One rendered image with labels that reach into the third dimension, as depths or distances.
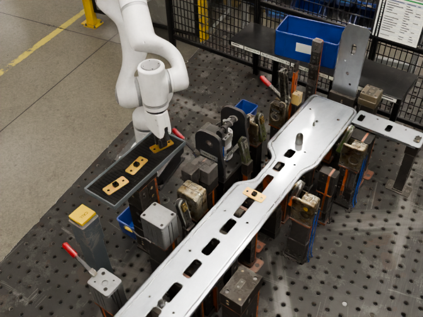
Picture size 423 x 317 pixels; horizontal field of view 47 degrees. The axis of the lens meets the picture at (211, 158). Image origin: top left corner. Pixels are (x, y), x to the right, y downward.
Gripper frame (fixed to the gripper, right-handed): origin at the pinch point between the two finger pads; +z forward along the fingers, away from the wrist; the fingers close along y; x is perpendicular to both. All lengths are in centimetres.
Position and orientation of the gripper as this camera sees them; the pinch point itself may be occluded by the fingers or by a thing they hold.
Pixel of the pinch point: (160, 140)
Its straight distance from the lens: 173.2
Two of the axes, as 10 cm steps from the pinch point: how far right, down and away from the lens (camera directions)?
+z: 0.3, 7.1, 7.0
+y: 5.9, 5.6, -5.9
